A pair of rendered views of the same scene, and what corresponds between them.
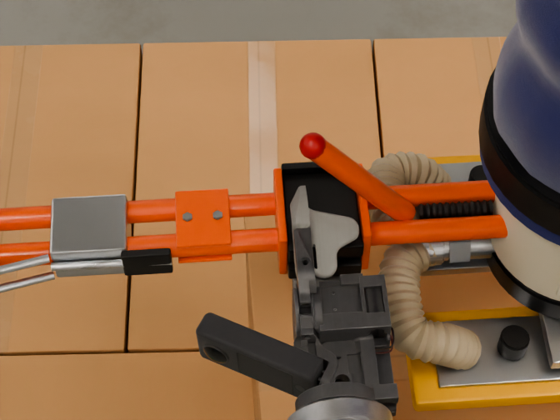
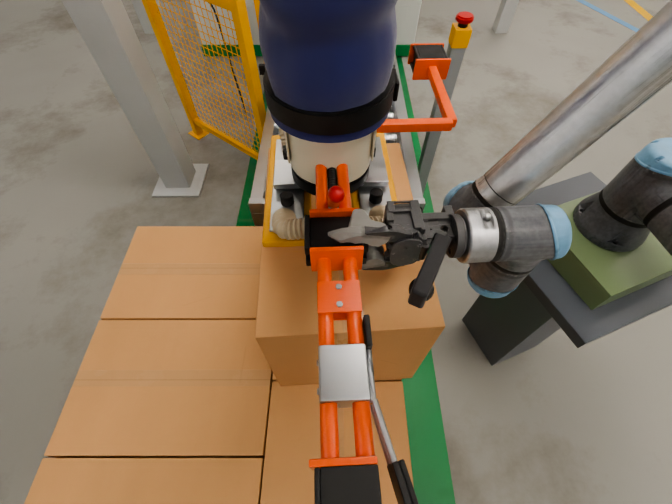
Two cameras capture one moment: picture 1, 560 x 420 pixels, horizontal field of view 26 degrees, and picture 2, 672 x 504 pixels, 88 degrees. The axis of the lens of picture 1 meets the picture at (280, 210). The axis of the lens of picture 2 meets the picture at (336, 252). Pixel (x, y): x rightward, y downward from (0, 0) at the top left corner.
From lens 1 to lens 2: 0.84 m
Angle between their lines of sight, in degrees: 46
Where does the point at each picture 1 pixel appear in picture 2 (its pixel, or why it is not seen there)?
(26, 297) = not seen: outside the picture
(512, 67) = (332, 63)
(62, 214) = (335, 391)
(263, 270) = (294, 327)
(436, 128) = (166, 294)
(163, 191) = (163, 437)
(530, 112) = (362, 63)
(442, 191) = (323, 184)
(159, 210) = (330, 324)
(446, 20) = (70, 317)
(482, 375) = not seen: hidden behind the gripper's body
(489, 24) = (82, 299)
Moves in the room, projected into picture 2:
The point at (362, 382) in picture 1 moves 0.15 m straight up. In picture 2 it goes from (443, 220) to (473, 145)
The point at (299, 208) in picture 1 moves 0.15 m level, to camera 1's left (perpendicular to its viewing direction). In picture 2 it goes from (349, 231) to (349, 327)
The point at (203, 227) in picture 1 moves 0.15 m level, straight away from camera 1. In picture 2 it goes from (347, 295) to (240, 303)
